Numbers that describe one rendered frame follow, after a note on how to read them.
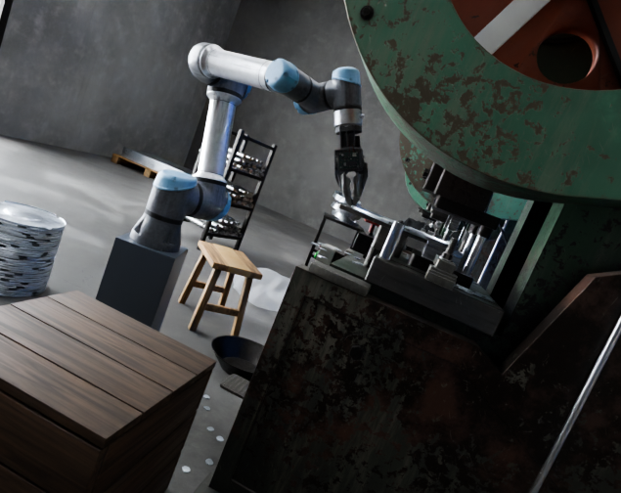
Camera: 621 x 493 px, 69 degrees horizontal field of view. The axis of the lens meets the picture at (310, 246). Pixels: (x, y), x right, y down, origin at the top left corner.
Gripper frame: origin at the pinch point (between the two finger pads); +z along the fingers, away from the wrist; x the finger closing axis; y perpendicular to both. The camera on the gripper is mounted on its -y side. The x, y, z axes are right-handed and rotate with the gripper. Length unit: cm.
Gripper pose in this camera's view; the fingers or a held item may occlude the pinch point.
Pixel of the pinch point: (352, 202)
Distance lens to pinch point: 125.3
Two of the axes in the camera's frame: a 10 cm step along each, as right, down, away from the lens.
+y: -2.1, 0.7, -9.8
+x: 9.8, -0.4, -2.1
